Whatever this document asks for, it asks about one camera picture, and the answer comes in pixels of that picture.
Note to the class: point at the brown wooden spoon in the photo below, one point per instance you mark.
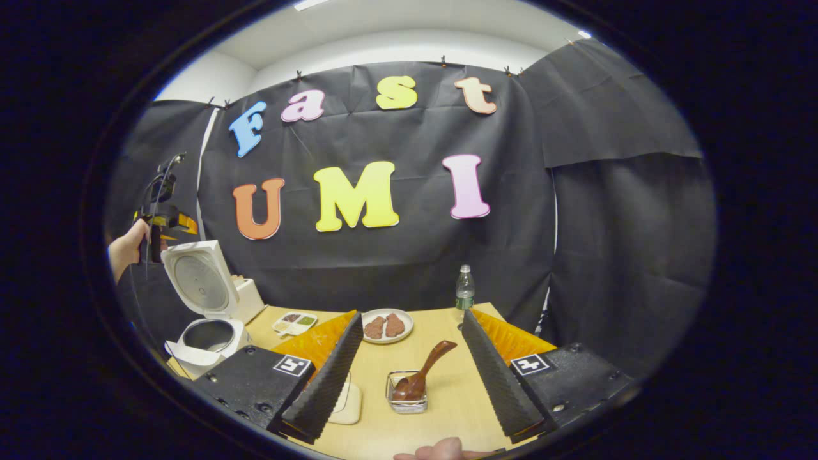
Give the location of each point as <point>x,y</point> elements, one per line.
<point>425,370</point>

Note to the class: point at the white toaster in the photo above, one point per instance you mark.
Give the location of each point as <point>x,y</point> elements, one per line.
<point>250,299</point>

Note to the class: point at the clear glass dish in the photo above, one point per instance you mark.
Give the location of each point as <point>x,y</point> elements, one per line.
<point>350,406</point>

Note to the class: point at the white round plate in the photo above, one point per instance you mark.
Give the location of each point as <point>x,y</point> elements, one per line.
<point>386,340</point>

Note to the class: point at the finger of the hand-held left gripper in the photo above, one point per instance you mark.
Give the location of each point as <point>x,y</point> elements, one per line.
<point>182,223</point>
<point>142,218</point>

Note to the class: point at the white divided sauce dish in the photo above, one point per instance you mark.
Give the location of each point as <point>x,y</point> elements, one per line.
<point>294,324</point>

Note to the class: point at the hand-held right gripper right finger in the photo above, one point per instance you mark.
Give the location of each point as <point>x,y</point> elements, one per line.
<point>495,377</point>

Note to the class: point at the white rice cooker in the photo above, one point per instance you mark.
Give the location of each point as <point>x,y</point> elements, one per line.
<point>201,284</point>

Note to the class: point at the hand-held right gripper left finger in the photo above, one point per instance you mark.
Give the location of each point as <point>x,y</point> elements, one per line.
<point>332,377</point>

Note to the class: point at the black backdrop cloth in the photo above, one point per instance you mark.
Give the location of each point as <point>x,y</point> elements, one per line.
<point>396,262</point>

